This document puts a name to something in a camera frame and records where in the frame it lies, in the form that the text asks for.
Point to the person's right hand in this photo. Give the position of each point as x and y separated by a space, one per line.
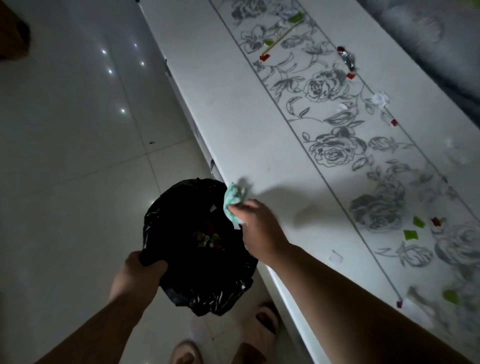
260 232

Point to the person's left hand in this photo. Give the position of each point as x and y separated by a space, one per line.
135 277

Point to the person's right fingers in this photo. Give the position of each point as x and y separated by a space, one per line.
243 210

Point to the person's left thumb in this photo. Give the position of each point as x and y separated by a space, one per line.
157 268

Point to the green and white cloth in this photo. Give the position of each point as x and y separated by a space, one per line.
234 197

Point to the black plastic garbage bag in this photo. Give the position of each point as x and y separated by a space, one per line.
202 277

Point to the person's right forearm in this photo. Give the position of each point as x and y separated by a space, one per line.
352 315

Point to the person's left forearm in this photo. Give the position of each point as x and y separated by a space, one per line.
97 333

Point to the mixed scraps of rubbish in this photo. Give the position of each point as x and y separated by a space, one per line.
207 238

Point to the person's left beige slipper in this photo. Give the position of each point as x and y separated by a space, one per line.
186 354

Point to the person's beige slipper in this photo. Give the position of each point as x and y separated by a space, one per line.
258 333
186 354

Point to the person's right beige slipper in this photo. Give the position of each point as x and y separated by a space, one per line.
258 333

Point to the green paper scrap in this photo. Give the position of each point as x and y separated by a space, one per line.
296 17
418 222
410 235
450 296

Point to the crumpled white paper ball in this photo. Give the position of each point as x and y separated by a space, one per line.
380 99

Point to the thin wooden stick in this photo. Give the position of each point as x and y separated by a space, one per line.
282 36

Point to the silver and red candy wrapper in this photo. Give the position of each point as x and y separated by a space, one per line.
347 58

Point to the crumpled white paper scrap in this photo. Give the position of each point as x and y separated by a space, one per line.
287 13

